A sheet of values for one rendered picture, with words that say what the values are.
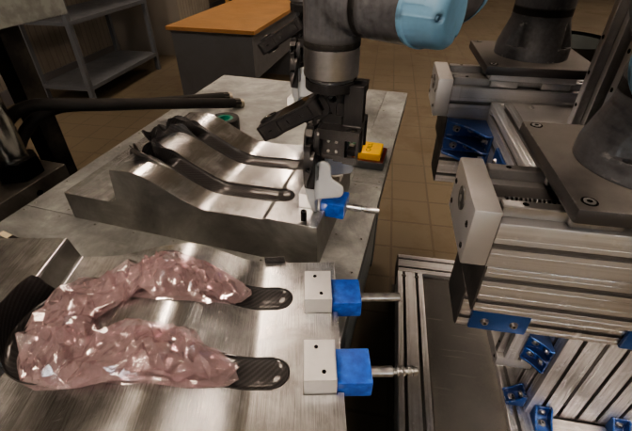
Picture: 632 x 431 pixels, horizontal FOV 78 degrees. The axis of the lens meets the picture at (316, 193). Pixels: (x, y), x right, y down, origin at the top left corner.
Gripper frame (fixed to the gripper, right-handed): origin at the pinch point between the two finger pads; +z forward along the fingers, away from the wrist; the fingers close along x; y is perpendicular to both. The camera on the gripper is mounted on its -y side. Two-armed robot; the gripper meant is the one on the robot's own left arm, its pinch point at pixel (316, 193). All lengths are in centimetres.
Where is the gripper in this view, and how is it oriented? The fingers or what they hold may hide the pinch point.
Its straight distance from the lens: 65.3
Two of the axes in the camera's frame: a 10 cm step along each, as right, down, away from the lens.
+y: 9.6, 1.6, -2.3
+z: 0.0, 8.2, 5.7
